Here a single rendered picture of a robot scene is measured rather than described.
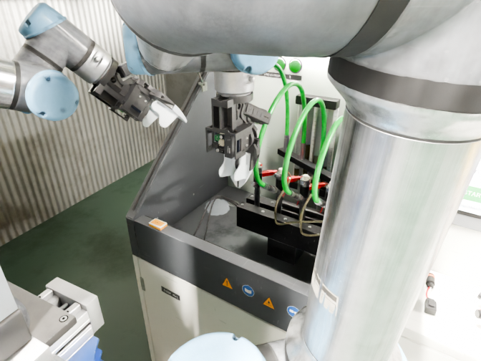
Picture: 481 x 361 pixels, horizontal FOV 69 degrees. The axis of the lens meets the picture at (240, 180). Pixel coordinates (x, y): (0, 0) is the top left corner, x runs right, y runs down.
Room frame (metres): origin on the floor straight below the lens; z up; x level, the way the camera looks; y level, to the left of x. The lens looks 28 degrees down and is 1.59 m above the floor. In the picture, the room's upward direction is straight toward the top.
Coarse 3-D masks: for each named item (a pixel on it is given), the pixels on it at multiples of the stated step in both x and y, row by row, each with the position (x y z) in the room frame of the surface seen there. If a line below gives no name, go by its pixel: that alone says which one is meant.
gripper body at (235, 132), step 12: (216, 96) 0.65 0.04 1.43; (240, 96) 0.64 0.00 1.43; (252, 96) 0.66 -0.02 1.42; (216, 108) 0.64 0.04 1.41; (228, 108) 0.65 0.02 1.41; (240, 108) 0.66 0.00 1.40; (216, 120) 0.64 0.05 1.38; (228, 120) 0.65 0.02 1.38; (240, 120) 0.66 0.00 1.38; (216, 132) 0.64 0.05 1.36; (228, 132) 0.62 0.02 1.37; (240, 132) 0.62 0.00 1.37; (252, 132) 0.66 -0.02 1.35; (216, 144) 0.64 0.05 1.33; (228, 144) 0.62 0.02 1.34; (240, 144) 0.63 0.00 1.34; (252, 144) 0.67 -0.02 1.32; (228, 156) 0.62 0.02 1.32; (240, 156) 0.62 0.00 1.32
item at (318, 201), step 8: (336, 120) 0.84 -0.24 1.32; (336, 128) 0.82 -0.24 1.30; (328, 136) 0.80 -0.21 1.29; (328, 144) 0.78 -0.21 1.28; (320, 152) 0.78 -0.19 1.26; (320, 160) 0.76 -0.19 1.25; (320, 168) 0.75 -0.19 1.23; (312, 184) 0.75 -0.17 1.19; (312, 192) 0.74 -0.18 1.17; (320, 200) 0.77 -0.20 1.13
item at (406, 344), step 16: (448, 240) 0.69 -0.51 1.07; (464, 240) 0.67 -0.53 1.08; (480, 240) 0.66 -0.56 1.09; (448, 256) 0.67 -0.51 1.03; (464, 256) 0.66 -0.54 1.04; (480, 256) 0.65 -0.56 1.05; (448, 272) 0.66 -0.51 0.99; (464, 272) 0.65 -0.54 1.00; (480, 272) 0.63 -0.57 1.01; (416, 352) 0.49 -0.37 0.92; (432, 352) 0.47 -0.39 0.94
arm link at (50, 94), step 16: (0, 64) 0.52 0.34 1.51; (16, 64) 0.54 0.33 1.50; (32, 64) 0.61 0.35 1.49; (0, 80) 0.51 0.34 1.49; (16, 80) 0.52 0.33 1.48; (32, 80) 0.53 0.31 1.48; (48, 80) 0.54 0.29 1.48; (64, 80) 0.55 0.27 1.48; (0, 96) 0.51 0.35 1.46; (16, 96) 0.52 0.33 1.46; (32, 96) 0.52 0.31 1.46; (48, 96) 0.53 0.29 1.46; (64, 96) 0.54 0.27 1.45; (32, 112) 0.55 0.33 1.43; (48, 112) 0.52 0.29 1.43; (64, 112) 0.54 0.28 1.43
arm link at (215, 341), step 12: (204, 336) 0.26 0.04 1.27; (216, 336) 0.26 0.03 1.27; (228, 336) 0.26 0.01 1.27; (180, 348) 0.25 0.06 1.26; (192, 348) 0.24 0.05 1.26; (204, 348) 0.24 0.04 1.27; (216, 348) 0.24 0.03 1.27; (228, 348) 0.24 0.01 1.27; (240, 348) 0.24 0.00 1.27; (252, 348) 0.24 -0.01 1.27; (264, 348) 0.26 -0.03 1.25; (168, 360) 0.24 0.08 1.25; (180, 360) 0.23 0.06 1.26; (192, 360) 0.23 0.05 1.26; (204, 360) 0.23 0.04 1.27; (216, 360) 0.23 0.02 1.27; (228, 360) 0.23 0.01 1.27; (240, 360) 0.23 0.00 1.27; (252, 360) 0.23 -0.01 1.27; (264, 360) 0.23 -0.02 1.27; (276, 360) 0.24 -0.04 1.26
